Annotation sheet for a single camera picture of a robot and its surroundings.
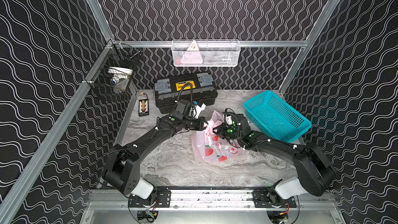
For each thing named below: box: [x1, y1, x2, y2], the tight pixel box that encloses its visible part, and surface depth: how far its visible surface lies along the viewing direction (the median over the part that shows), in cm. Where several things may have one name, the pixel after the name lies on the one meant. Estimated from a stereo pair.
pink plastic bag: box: [191, 110, 243, 163], surface depth 82 cm
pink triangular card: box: [180, 40, 204, 64], surface depth 92 cm
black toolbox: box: [154, 72, 219, 115], surface depth 101 cm
